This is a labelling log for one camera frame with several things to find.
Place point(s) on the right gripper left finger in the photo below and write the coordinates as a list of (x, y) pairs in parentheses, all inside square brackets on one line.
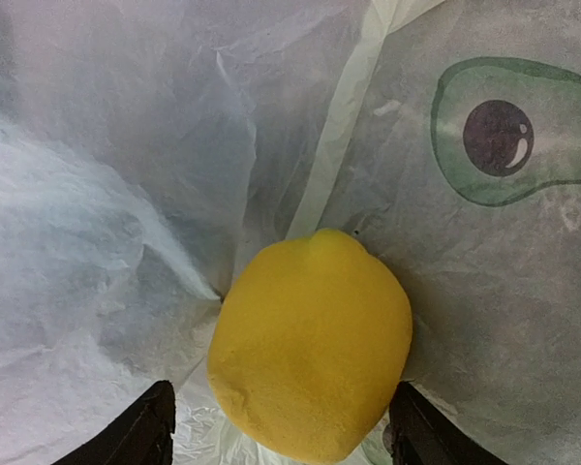
[(141, 435)]

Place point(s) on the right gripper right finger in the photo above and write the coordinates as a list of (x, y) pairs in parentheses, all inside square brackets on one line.
[(421, 434)]

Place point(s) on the yellow toy fruit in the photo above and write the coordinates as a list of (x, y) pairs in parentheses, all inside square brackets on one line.
[(310, 346)]

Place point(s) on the light green plastic bag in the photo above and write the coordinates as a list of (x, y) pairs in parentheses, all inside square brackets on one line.
[(149, 149)]

